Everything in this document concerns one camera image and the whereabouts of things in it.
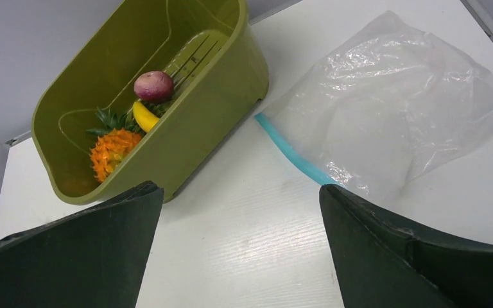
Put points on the yellow toy banana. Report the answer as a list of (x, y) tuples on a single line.
[(144, 117)]

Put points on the orange toy pineapple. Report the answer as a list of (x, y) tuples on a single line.
[(119, 135)]

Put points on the purple red onion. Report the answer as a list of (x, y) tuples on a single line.
[(154, 86)]

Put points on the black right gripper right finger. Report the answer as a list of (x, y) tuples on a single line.
[(383, 259)]

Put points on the clear zip top bag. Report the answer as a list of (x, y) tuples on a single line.
[(389, 105)]

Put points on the olive green plastic basket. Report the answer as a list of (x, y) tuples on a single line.
[(219, 70)]

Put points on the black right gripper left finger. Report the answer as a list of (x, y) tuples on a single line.
[(93, 258)]

